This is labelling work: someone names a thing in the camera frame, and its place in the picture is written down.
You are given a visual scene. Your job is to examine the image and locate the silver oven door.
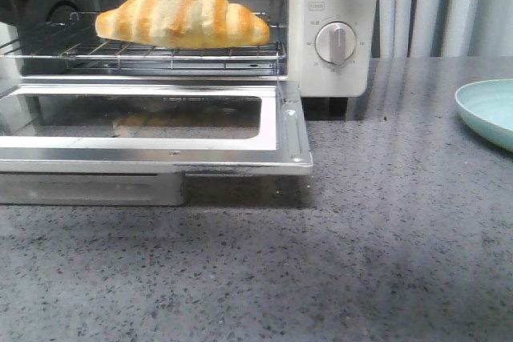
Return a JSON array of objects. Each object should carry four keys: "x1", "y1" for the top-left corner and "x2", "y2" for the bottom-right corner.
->
[{"x1": 1, "y1": 76, "x2": 313, "y2": 206}]

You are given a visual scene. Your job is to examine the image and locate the light green plate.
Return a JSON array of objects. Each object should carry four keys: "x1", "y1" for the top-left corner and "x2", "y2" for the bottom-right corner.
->
[{"x1": 454, "y1": 79, "x2": 512, "y2": 152}]

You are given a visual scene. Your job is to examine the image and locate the lower white timer knob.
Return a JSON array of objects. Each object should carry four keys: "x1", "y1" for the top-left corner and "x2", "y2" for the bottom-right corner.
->
[{"x1": 314, "y1": 22, "x2": 357, "y2": 66}]

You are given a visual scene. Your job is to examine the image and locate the golden croissant bread roll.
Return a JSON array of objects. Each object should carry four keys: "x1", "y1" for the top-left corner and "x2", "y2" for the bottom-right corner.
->
[{"x1": 95, "y1": 0, "x2": 270, "y2": 49}]

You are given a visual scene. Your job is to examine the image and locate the metal wire oven rack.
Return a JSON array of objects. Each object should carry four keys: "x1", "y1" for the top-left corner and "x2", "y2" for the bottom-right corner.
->
[{"x1": 1, "y1": 12, "x2": 287, "y2": 76}]

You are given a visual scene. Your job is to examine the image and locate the white Toshiba toaster oven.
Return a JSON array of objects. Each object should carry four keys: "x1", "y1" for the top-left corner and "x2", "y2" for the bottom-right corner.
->
[{"x1": 0, "y1": 0, "x2": 380, "y2": 119}]

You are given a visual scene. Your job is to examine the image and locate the white pleated curtain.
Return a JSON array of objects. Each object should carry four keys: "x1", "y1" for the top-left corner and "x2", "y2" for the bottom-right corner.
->
[{"x1": 372, "y1": 0, "x2": 512, "y2": 58}]

